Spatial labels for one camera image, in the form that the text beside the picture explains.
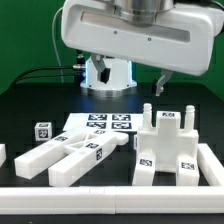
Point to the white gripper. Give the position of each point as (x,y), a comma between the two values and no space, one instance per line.
(180,39)

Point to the white chair seat part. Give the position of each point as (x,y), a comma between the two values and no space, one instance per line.
(167,140)

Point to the white chair back frame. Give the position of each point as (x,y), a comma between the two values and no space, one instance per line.
(70,155)

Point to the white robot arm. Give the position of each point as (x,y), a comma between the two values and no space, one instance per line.
(137,12)

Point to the white tag sheet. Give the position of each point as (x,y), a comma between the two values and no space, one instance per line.
(126,122)

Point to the white cube nut with tag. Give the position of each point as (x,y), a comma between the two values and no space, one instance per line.
(135,142)

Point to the small white cube nut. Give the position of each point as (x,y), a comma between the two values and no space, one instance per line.
(43,131)

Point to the white L-shaped fence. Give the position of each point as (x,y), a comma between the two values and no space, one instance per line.
(123,199)

